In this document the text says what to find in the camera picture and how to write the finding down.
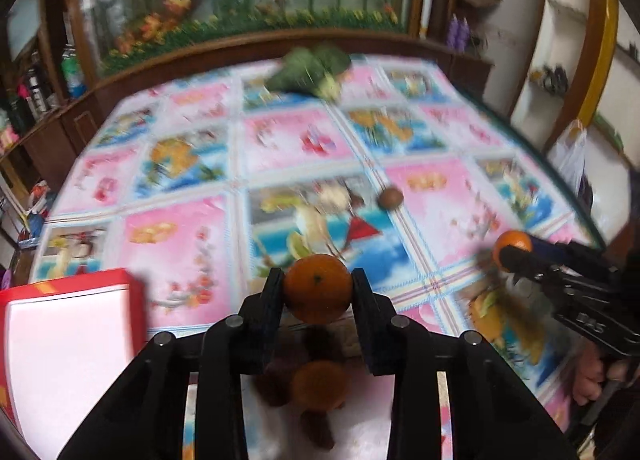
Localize orange tangerine under gripper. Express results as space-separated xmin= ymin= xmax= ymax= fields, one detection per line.
xmin=291 ymin=360 xmax=349 ymax=411

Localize dark red date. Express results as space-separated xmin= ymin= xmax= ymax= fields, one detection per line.
xmin=299 ymin=410 xmax=335 ymax=450

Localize green plastic bottle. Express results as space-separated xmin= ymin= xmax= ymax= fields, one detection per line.
xmin=61 ymin=44 xmax=87 ymax=98

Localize white plastic bag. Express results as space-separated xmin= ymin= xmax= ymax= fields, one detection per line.
xmin=547 ymin=119 xmax=587 ymax=195

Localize red white box lid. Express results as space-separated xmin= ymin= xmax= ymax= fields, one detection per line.
xmin=1 ymin=269 xmax=148 ymax=459

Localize small orange tangerine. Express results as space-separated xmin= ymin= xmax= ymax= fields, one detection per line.
xmin=492 ymin=229 xmax=533 ymax=271

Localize person's right hand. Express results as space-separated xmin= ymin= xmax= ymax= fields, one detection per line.
xmin=572 ymin=341 xmax=630 ymax=406

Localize purple bottles on shelf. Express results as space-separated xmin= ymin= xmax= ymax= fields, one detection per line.
xmin=446 ymin=14 xmax=471 ymax=53

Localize round brown longan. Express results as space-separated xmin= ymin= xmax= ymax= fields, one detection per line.
xmin=376 ymin=186 xmax=404 ymax=211

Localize dark wooden cabinet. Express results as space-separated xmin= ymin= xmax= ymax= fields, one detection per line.
xmin=1 ymin=88 xmax=126 ymax=189

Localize green leafy vegetable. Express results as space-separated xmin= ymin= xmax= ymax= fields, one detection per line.
xmin=265 ymin=44 xmax=352 ymax=103

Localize colourful fruit print tablecloth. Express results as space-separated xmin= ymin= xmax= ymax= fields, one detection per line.
xmin=32 ymin=55 xmax=599 ymax=432

